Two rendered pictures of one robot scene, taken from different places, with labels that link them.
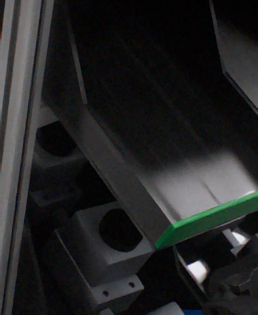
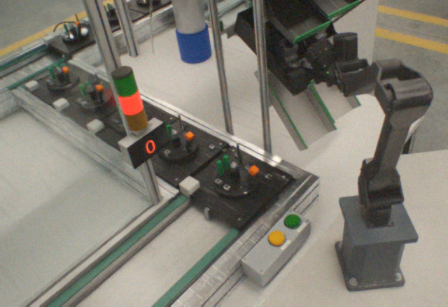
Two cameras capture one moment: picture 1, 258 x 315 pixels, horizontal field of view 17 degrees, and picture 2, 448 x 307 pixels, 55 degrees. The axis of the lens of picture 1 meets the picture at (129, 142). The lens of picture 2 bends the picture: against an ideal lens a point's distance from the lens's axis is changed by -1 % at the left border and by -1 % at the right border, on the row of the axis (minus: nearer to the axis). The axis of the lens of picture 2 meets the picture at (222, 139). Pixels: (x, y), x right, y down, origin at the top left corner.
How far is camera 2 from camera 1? 0.66 m
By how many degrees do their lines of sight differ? 21
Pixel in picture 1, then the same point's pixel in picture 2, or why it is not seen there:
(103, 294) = (288, 59)
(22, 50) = (257, 7)
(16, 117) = (259, 22)
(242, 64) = not seen: outside the picture
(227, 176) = (310, 25)
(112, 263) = (288, 51)
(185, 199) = (299, 32)
